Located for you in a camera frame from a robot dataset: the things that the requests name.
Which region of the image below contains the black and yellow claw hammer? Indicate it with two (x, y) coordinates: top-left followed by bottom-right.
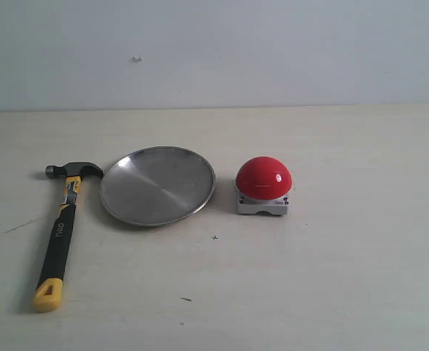
(32, 162), (104, 312)

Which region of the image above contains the red dome push button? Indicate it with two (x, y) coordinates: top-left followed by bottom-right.
(235, 156), (294, 216)

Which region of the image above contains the round stainless steel plate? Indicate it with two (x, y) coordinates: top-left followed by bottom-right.
(99, 146), (216, 227)

